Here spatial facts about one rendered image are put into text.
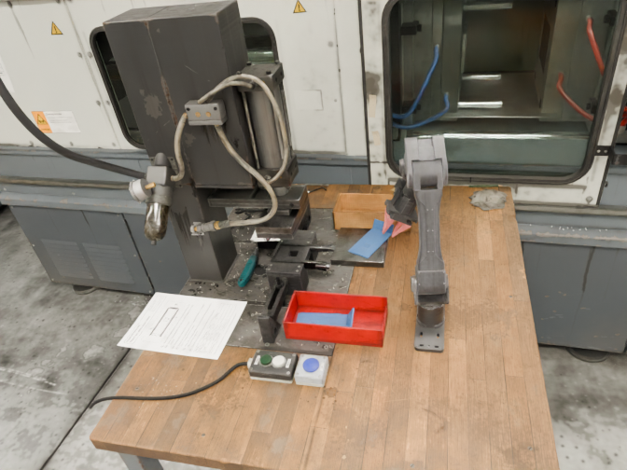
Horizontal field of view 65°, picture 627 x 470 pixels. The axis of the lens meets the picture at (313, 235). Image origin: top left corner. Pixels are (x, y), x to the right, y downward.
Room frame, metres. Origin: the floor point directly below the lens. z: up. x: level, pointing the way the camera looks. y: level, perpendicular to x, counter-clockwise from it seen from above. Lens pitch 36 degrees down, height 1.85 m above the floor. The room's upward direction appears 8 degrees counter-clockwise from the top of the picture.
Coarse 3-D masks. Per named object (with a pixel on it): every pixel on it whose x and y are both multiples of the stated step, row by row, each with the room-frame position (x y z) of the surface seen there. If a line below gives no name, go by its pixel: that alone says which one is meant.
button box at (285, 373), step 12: (252, 360) 0.81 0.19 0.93; (288, 360) 0.79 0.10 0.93; (228, 372) 0.80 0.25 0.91; (252, 372) 0.77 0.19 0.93; (264, 372) 0.77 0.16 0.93; (276, 372) 0.76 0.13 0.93; (288, 372) 0.75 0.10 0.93; (108, 396) 0.79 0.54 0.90; (120, 396) 0.77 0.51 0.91; (132, 396) 0.77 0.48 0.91; (144, 396) 0.76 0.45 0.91; (156, 396) 0.76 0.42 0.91; (168, 396) 0.75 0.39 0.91; (180, 396) 0.75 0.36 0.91
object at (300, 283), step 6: (312, 252) 1.17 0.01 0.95; (318, 252) 1.23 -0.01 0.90; (312, 258) 1.17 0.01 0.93; (306, 270) 1.09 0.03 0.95; (270, 276) 1.07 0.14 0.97; (276, 276) 1.06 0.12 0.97; (282, 276) 1.05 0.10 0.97; (288, 276) 1.05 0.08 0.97; (294, 276) 1.04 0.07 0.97; (300, 276) 1.04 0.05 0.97; (306, 276) 1.08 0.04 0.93; (270, 282) 1.07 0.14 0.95; (288, 282) 1.05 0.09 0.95; (294, 282) 1.04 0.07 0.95; (300, 282) 1.04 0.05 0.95; (306, 282) 1.08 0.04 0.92; (270, 288) 1.07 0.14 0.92; (288, 288) 1.05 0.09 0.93; (294, 288) 1.05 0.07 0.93; (300, 288) 1.04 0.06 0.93; (288, 294) 1.05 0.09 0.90
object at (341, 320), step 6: (300, 318) 0.94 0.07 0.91; (306, 318) 0.94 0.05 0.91; (312, 318) 0.94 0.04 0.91; (318, 318) 0.94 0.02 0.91; (324, 318) 0.93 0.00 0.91; (330, 318) 0.93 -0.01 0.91; (336, 318) 0.93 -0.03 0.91; (342, 318) 0.92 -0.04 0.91; (348, 318) 0.91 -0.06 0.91; (318, 324) 0.92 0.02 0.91; (324, 324) 0.91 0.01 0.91; (330, 324) 0.91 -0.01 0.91; (336, 324) 0.91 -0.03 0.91; (342, 324) 0.90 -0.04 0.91; (348, 324) 0.89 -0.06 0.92
